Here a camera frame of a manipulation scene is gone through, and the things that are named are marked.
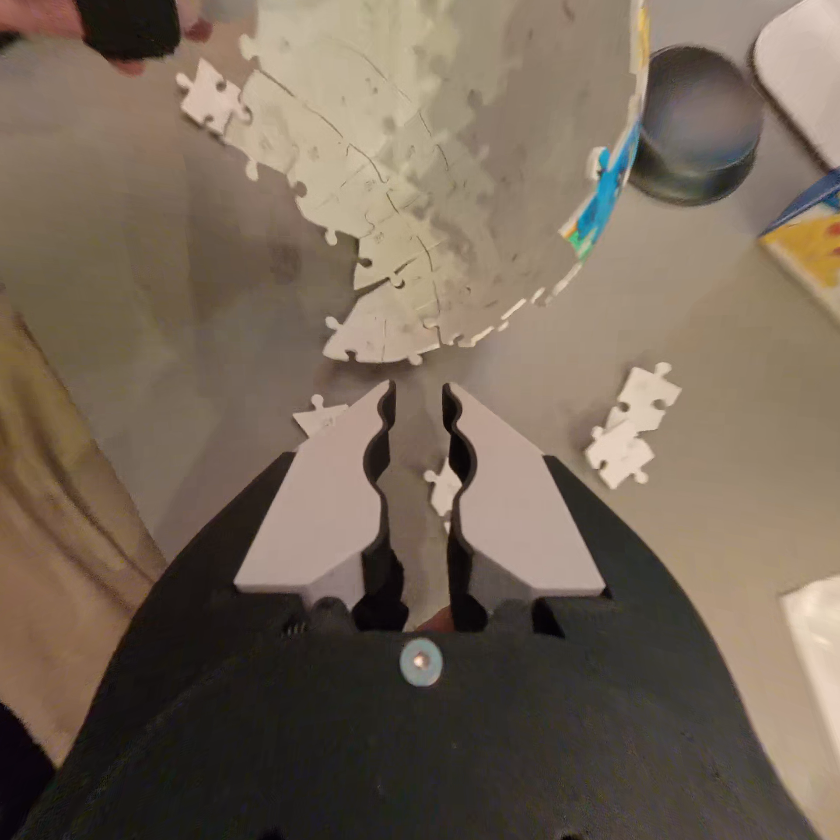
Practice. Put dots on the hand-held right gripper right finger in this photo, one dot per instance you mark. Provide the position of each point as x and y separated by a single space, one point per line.
525 525

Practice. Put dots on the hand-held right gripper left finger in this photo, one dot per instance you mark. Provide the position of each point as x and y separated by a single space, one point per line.
315 518

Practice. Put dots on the partly built puzzle ball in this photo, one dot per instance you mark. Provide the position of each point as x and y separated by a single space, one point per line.
426 131

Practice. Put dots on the blue puzzle box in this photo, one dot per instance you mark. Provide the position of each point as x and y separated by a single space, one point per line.
814 249

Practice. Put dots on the black round puzzle stand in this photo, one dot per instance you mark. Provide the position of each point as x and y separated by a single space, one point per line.
695 131

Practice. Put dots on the person's beige trousers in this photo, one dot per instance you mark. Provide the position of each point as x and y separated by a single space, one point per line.
59 525

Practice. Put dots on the white instruction sheet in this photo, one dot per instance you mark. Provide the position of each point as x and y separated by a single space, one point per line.
817 689

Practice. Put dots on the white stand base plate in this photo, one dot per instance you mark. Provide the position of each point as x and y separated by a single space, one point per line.
807 79

